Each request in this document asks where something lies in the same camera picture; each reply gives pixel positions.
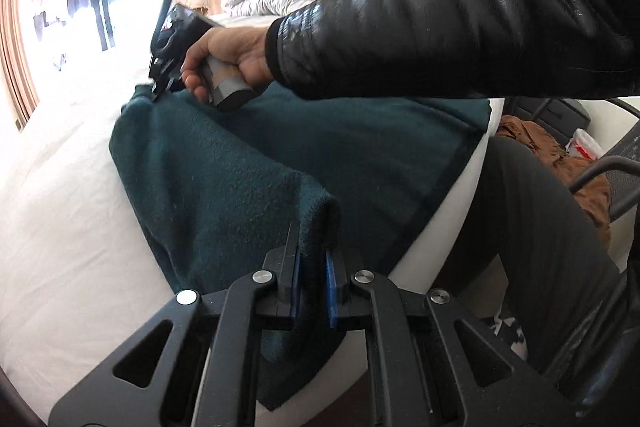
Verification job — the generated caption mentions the brown cloth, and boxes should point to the brown cloth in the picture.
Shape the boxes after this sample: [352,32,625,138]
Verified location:
[492,114,613,248]

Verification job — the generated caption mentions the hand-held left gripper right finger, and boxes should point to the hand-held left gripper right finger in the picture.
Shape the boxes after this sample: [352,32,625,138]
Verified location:
[325,249,576,427]

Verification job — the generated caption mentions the white bed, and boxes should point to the white bed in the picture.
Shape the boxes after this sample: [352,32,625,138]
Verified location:
[0,12,501,425]

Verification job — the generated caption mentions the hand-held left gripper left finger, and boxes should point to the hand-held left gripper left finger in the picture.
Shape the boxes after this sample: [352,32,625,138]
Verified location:
[47,221,303,427]

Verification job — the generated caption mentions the black chair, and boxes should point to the black chair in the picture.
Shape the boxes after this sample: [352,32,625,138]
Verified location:
[567,97,640,268]

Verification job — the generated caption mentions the person's right hand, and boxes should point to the person's right hand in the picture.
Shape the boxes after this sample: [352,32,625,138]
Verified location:
[180,27,276,104]

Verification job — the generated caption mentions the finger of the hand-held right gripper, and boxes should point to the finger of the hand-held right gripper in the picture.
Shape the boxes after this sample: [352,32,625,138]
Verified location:
[150,77,183,102]

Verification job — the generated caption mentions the person's leg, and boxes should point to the person's leg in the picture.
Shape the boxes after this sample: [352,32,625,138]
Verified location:
[435,137,640,403]

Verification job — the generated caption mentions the dark green sweater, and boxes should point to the dark green sweater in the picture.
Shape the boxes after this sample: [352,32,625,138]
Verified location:
[109,82,493,412]

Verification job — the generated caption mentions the dark cabinet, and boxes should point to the dark cabinet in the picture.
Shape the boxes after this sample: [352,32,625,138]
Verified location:
[510,98,591,142]

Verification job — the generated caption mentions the person's right forearm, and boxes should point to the person's right forearm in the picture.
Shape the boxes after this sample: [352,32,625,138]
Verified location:
[265,0,640,102]

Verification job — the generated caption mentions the white red plastic bag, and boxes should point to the white red plastic bag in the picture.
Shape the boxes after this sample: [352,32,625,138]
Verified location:
[567,128,606,160]

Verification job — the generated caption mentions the black white patterned slipper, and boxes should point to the black white patterned slipper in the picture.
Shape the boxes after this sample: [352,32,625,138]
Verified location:
[492,312,528,358]

